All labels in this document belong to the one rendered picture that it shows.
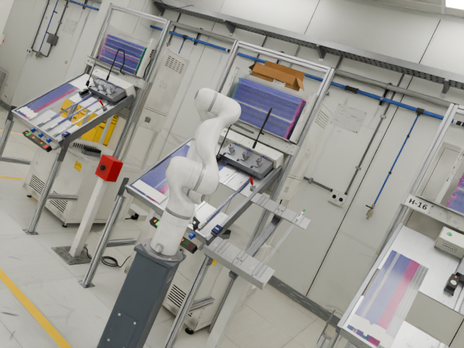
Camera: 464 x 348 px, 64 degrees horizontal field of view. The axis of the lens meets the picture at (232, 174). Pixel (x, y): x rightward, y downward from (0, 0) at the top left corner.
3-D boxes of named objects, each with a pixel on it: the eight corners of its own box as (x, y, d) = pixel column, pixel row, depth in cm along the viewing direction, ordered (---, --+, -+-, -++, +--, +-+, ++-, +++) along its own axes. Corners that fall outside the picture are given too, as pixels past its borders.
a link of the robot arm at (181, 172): (191, 222, 157) (213, 170, 154) (149, 206, 153) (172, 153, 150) (190, 214, 168) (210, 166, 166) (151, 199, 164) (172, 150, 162)
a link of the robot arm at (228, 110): (175, 188, 161) (210, 201, 164) (181, 179, 150) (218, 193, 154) (208, 98, 182) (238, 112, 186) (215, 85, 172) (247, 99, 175)
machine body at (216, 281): (190, 340, 233) (229, 253, 226) (119, 279, 267) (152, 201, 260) (238, 316, 290) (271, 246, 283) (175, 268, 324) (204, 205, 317)
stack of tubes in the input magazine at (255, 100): (286, 138, 231) (304, 98, 228) (223, 112, 256) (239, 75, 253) (293, 142, 242) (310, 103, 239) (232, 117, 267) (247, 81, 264)
